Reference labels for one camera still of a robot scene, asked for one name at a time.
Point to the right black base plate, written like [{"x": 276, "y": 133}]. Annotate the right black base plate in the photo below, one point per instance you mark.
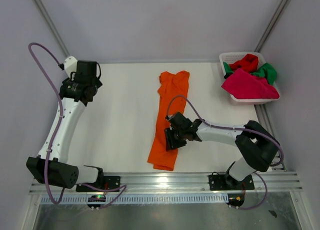
[{"x": 223, "y": 182}]

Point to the controller board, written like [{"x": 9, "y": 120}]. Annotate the controller board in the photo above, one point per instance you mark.
[
  {"x": 96, "y": 201},
  {"x": 235, "y": 200}
]

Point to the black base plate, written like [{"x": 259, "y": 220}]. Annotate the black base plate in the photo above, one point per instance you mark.
[
  {"x": 109, "y": 183},
  {"x": 223, "y": 182}
]

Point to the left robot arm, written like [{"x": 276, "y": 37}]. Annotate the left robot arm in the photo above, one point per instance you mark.
[{"x": 111, "y": 118}]

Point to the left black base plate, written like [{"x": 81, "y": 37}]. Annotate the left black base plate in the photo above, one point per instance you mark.
[{"x": 109, "y": 183}]

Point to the white slotted cable duct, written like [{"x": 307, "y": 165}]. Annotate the white slotted cable duct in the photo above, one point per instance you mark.
[{"x": 151, "y": 198}]

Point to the green t shirt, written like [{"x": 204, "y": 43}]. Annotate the green t shirt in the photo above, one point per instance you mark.
[{"x": 265, "y": 71}]

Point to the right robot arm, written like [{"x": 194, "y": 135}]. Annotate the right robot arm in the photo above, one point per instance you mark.
[{"x": 257, "y": 146}]

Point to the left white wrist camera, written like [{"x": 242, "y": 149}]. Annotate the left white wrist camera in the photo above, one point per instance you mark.
[{"x": 70, "y": 65}]

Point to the red t shirt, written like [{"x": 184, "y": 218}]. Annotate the red t shirt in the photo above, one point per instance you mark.
[{"x": 249, "y": 63}]

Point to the orange t shirt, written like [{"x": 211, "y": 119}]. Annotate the orange t shirt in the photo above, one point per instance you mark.
[{"x": 172, "y": 93}]

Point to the magenta t shirt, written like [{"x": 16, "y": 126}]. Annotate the magenta t shirt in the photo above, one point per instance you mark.
[{"x": 243, "y": 85}]

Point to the frame post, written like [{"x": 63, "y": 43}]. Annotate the frame post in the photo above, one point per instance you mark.
[
  {"x": 280, "y": 9},
  {"x": 51, "y": 26}
]

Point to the aluminium front rail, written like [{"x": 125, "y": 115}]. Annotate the aluminium front rail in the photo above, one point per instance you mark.
[{"x": 140, "y": 183}]

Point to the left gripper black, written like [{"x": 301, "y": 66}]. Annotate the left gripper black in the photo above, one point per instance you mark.
[{"x": 95, "y": 83}]

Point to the right frame post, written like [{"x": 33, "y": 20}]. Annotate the right frame post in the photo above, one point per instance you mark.
[{"x": 280, "y": 9}]

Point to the right controller board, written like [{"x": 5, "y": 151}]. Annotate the right controller board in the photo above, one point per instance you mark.
[{"x": 235, "y": 200}]

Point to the black t shirt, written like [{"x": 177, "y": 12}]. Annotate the black t shirt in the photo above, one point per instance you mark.
[{"x": 227, "y": 75}]

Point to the white plastic basket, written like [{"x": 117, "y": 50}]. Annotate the white plastic basket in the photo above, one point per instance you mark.
[{"x": 232, "y": 57}]

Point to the left controller board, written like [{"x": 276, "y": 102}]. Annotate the left controller board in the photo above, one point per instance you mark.
[{"x": 96, "y": 201}]

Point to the left frame post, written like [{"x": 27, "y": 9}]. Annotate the left frame post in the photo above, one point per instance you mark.
[{"x": 51, "y": 26}]

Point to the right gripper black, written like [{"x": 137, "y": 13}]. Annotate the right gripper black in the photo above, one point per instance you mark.
[{"x": 172, "y": 140}]

